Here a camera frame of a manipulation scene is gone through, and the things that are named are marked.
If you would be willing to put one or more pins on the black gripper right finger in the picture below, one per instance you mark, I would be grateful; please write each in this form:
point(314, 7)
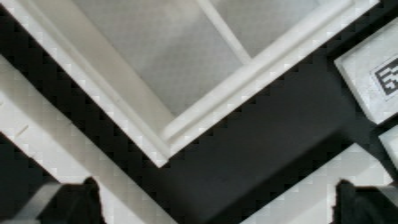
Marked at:
point(367, 204)

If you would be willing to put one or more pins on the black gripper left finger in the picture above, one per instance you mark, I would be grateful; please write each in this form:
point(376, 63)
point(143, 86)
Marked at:
point(65, 204)

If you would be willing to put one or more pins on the white L-shaped boundary rail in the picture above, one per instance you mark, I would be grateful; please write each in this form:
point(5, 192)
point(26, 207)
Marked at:
point(54, 143)

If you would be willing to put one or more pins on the white cabinet body box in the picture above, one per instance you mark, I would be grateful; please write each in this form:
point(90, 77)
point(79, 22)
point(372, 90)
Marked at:
point(173, 58)

